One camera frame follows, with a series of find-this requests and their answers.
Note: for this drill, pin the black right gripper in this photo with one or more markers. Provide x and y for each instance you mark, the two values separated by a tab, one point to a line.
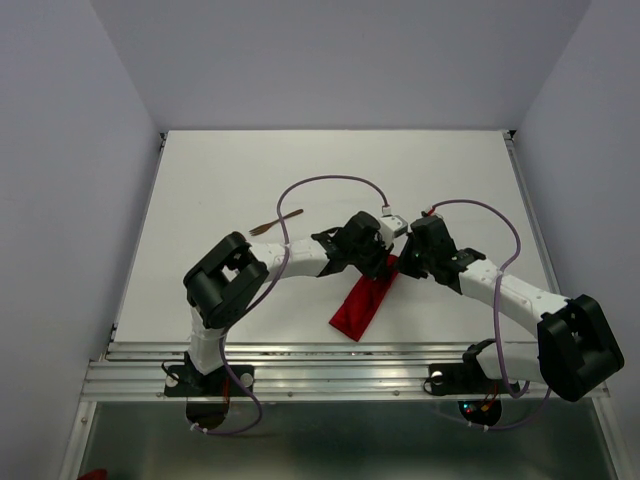
404	265

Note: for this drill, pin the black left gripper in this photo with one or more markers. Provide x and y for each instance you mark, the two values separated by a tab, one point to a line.
382	252

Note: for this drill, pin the red cloth napkin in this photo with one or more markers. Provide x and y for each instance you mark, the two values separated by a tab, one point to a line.
360	307

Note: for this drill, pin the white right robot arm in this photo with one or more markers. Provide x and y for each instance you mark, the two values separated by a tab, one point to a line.
575	348

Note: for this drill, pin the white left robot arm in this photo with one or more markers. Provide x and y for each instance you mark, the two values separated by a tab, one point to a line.
221	287

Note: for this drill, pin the dark wooden fork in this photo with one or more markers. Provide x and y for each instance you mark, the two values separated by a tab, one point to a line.
263	228

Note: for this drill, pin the red object bottom left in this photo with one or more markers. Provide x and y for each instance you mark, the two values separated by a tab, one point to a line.
96	474

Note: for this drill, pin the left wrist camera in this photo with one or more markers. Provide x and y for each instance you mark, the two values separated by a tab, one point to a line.
392	227

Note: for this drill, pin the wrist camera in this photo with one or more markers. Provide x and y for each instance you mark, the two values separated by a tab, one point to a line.
392	227
430	212

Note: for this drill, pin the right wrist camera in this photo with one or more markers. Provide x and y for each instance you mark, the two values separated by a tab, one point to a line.
430	212

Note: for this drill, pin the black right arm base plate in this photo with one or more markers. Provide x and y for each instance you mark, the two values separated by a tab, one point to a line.
446	379

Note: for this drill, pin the aluminium right side rail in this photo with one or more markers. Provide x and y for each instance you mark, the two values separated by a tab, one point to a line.
534	226

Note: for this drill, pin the aluminium rail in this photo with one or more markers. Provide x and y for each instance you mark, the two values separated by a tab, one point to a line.
534	226
133	231

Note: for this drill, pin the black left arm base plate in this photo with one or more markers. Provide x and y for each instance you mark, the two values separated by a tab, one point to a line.
182	380

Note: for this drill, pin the aluminium front rail frame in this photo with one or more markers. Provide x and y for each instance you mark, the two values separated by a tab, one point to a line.
287	372

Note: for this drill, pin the aluminium left side rail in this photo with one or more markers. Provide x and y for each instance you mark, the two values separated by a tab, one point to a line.
133	231

